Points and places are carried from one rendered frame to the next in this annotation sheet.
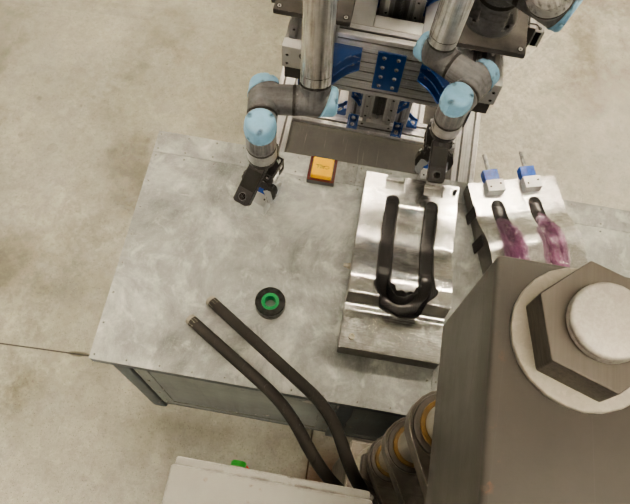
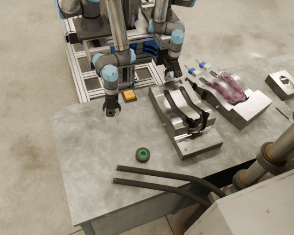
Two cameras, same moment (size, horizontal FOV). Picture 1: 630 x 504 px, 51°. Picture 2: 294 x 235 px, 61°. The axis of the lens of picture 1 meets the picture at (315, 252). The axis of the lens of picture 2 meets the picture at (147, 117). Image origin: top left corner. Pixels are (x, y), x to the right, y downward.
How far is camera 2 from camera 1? 0.62 m
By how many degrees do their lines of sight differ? 20
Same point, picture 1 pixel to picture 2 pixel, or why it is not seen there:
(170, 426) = not seen: outside the picture
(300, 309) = (155, 151)
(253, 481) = (259, 189)
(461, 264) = not seen: hidden behind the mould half
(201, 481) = (238, 204)
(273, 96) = (108, 60)
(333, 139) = not seen: hidden behind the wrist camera
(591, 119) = (188, 60)
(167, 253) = (83, 158)
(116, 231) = (32, 180)
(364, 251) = (169, 114)
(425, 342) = (213, 136)
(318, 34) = (120, 23)
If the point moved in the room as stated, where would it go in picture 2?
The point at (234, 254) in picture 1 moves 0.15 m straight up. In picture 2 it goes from (114, 144) to (113, 129)
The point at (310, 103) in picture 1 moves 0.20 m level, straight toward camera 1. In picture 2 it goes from (124, 57) to (142, 83)
